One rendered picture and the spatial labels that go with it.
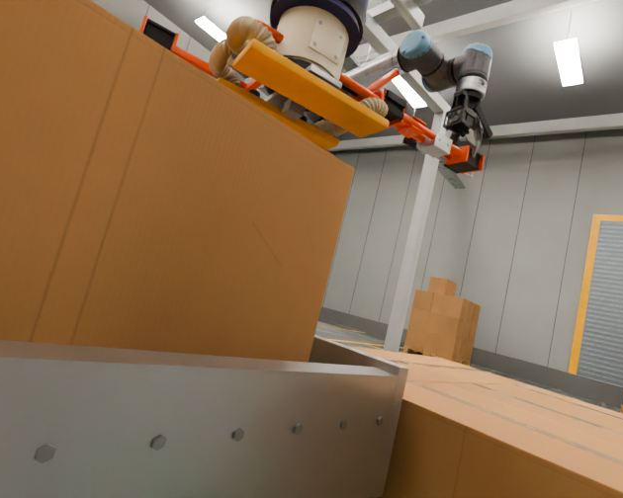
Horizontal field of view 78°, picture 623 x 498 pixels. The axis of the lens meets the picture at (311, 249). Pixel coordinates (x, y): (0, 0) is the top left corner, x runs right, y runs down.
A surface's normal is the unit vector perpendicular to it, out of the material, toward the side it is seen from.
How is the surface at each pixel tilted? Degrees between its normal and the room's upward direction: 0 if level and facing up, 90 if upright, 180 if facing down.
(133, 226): 90
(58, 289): 90
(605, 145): 90
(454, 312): 90
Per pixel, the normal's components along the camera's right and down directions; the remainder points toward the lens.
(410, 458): -0.69, -0.26
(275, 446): 0.68, 0.08
